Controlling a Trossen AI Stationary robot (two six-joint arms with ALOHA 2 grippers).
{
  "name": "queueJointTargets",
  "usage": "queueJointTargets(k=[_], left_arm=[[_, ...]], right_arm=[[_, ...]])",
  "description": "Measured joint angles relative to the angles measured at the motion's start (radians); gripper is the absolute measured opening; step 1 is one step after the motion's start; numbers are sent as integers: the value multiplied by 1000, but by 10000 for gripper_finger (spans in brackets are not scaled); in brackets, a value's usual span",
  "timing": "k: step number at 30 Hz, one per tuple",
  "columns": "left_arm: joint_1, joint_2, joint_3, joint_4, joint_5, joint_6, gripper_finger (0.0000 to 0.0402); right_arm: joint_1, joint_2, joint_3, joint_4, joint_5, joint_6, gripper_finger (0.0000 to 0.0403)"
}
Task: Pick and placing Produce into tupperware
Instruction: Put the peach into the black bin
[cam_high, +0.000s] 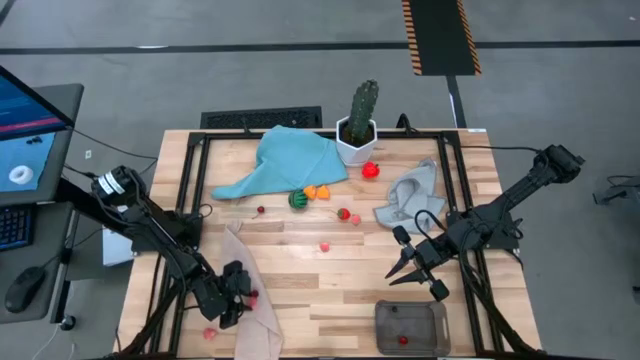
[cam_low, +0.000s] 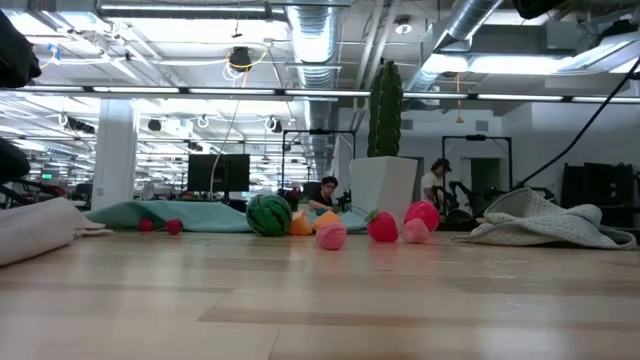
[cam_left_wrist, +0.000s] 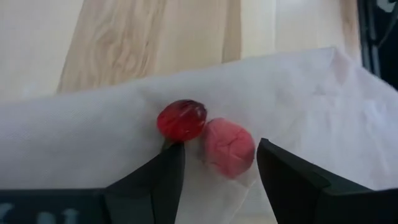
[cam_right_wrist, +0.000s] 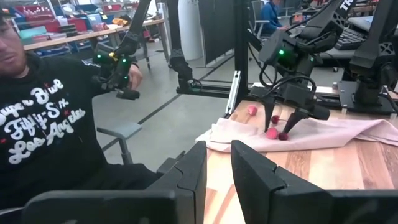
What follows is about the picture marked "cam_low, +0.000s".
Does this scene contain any pink peach toy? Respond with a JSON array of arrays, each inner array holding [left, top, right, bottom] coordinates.
[[315, 221, 348, 252], [401, 217, 431, 245]]

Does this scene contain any green watermelon toy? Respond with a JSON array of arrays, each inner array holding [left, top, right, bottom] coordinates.
[[245, 193, 293, 238]]

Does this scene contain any red strawberry toy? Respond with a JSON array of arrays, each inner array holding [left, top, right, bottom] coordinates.
[[364, 209, 400, 244]]

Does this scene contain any red apple toy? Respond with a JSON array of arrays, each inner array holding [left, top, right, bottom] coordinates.
[[403, 200, 441, 234]]

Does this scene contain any person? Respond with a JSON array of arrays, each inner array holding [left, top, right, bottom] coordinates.
[[0, 139, 31, 184], [420, 158, 454, 204], [308, 175, 341, 214]]

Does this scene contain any white planter pot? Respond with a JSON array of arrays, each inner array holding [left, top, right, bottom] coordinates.
[[348, 155, 419, 234]]

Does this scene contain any long ceiling light strip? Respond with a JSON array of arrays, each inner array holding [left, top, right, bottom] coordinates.
[[0, 85, 640, 104]]

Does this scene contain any green cactus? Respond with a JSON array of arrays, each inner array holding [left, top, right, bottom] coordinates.
[[367, 59, 404, 159]]

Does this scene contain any black office monitor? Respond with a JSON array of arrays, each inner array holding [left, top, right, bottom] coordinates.
[[187, 153, 251, 194]]

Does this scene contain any teal cloth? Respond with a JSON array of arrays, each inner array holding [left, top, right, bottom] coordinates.
[[83, 199, 369, 234]]

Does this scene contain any black ceiling device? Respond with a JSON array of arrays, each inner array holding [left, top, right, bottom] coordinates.
[[228, 45, 253, 73]]

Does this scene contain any white building pillar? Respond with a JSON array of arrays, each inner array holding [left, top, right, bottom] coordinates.
[[90, 102, 140, 211]]

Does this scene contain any grey waffle cloth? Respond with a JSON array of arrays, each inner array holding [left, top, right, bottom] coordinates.
[[452, 187, 639, 251]]

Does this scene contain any black cabinet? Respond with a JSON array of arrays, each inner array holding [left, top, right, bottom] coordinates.
[[560, 162, 637, 229]]

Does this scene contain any beige cloth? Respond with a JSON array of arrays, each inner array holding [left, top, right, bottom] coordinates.
[[0, 196, 115, 268]]

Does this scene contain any black metal gantry frame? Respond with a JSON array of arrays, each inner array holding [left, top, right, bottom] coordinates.
[[441, 133, 514, 201], [281, 128, 357, 191]]

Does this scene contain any silver ventilation duct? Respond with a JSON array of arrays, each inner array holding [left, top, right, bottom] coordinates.
[[407, 0, 504, 94], [284, 0, 342, 91]]

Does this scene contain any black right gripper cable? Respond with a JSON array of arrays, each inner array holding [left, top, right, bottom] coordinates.
[[514, 57, 640, 191]]

